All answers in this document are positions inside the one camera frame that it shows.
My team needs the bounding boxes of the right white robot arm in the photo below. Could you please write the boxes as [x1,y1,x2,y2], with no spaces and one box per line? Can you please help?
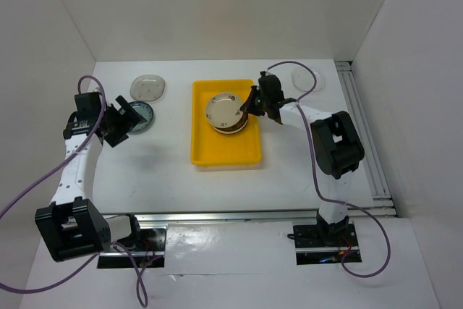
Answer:
[240,72,365,245]

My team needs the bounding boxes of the aluminium rail front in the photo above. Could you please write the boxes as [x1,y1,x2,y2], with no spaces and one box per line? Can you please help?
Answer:
[80,207,384,224]

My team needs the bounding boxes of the aluminium rail right side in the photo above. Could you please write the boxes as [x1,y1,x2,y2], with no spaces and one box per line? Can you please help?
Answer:
[334,61,398,218]

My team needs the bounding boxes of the yellow plastic bin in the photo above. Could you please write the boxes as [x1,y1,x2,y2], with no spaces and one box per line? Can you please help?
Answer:
[190,79,262,166]

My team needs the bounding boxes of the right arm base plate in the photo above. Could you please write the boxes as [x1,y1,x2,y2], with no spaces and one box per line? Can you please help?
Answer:
[287,224,362,266]

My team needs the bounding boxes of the cream plate green brushstroke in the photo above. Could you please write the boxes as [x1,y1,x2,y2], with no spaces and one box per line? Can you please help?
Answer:
[213,120,247,134]

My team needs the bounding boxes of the aluminium rail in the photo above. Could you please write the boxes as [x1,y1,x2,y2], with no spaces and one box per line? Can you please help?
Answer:
[80,207,384,224]
[334,61,398,218]

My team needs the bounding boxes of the blue patterned plate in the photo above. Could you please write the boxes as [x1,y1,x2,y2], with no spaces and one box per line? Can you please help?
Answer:
[129,101,155,135]

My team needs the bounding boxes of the smoky glass plate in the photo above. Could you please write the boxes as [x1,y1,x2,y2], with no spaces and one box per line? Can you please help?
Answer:
[129,75,166,102]

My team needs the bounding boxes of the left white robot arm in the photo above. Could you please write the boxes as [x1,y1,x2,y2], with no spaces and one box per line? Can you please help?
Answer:
[35,92,144,262]

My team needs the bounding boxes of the yellow patterned plate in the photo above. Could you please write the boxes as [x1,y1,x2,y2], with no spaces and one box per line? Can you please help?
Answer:
[214,126,245,135]

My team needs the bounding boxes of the clear glass plate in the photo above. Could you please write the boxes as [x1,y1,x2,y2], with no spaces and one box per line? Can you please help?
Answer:
[292,67,326,93]

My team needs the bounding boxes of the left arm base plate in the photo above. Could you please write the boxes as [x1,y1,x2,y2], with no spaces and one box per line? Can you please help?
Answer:
[97,226,167,269]

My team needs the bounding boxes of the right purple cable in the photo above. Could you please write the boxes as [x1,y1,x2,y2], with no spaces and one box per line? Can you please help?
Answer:
[266,60,392,279]

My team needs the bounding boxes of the cream plate with calligraphy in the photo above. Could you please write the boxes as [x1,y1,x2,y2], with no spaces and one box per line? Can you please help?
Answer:
[205,92,245,129]

